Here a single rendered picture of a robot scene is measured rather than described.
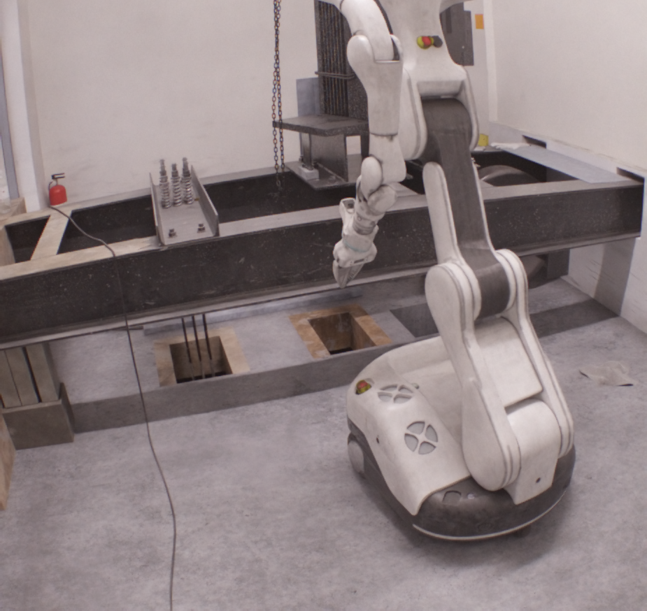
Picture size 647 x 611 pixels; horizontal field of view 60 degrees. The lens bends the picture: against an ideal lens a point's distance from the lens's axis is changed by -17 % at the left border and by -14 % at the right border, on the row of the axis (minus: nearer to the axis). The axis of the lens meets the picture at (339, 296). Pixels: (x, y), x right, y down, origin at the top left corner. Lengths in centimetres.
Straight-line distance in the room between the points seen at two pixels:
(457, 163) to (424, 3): 43
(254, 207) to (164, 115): 200
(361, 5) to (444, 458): 111
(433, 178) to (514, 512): 86
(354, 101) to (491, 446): 162
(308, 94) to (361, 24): 173
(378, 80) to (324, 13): 151
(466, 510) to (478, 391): 31
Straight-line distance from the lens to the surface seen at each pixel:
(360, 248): 157
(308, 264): 221
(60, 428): 234
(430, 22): 165
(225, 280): 217
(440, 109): 160
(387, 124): 137
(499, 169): 298
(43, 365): 224
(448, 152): 158
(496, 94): 389
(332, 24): 276
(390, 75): 135
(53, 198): 468
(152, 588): 174
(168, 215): 236
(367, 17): 139
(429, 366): 195
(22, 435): 238
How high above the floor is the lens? 128
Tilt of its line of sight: 24 degrees down
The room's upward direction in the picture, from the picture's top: 3 degrees counter-clockwise
